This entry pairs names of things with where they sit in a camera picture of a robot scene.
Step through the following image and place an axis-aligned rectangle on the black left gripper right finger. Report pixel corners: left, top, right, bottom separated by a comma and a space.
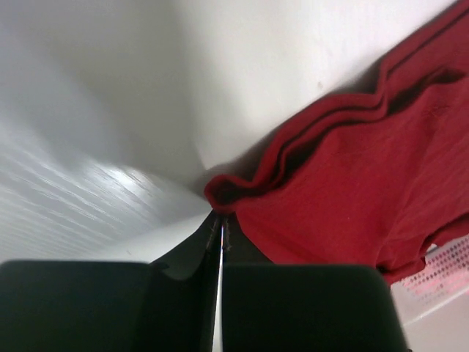
221, 216, 407, 351

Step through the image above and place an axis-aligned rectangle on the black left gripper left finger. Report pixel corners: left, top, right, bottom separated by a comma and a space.
1, 214, 222, 351

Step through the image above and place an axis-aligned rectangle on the dark red t shirt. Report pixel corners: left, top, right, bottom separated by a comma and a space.
204, 1, 468, 283

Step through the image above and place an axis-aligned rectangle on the white plastic laundry basket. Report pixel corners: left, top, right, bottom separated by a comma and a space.
391, 236, 469, 352

